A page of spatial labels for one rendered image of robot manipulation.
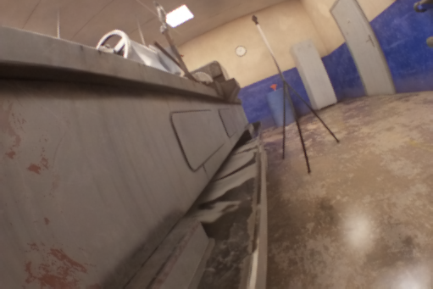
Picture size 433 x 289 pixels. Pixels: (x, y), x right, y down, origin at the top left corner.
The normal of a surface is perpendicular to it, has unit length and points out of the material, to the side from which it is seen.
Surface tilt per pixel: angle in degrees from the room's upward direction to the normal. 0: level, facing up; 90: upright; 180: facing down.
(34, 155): 90
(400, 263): 0
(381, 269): 0
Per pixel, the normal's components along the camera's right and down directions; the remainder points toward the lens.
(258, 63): -0.22, 0.10
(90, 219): 0.90, -0.35
